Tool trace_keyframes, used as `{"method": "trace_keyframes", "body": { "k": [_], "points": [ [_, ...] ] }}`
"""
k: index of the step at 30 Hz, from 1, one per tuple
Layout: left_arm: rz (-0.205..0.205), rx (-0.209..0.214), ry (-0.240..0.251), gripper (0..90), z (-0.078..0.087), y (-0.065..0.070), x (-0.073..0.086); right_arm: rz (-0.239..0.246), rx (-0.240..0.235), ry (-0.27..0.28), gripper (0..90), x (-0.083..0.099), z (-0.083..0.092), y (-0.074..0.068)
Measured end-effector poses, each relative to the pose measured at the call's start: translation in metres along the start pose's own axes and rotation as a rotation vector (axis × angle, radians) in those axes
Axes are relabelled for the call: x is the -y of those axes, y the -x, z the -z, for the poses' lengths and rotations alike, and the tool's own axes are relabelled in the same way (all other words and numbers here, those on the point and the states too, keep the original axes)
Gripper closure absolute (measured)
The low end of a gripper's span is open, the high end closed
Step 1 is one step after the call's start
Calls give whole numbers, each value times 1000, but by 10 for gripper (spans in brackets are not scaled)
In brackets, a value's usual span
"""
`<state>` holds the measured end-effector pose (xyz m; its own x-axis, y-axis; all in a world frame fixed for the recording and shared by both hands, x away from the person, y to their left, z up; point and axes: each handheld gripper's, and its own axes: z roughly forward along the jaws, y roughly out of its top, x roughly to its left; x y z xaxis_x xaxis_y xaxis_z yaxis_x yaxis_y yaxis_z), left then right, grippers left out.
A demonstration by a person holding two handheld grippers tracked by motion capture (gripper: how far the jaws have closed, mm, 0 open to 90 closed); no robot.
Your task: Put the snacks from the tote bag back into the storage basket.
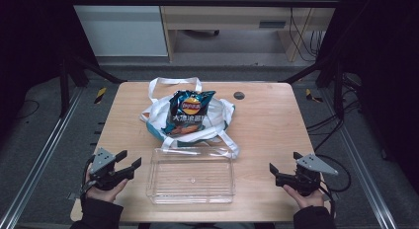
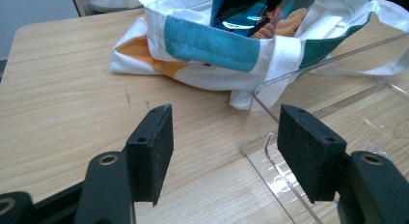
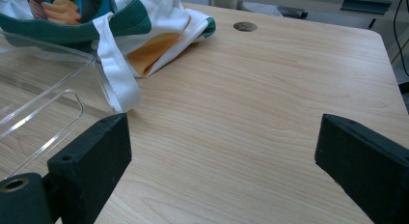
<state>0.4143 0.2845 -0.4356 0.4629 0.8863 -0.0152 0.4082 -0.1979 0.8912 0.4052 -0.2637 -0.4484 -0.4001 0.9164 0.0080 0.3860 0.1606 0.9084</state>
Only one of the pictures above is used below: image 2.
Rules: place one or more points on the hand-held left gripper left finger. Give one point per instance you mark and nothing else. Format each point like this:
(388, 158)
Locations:
(148, 156)

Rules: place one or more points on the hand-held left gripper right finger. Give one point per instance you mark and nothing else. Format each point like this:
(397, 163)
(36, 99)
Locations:
(308, 153)

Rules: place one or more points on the clear acrylic box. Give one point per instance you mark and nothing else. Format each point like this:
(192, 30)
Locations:
(337, 121)

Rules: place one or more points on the white canvas tote bag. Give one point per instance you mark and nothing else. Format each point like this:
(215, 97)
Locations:
(209, 47)

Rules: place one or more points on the blue snack packet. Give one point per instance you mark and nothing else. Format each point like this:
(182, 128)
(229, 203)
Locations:
(257, 14)

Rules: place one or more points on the grey chair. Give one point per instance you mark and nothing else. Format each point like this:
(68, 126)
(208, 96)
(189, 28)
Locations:
(106, 3)

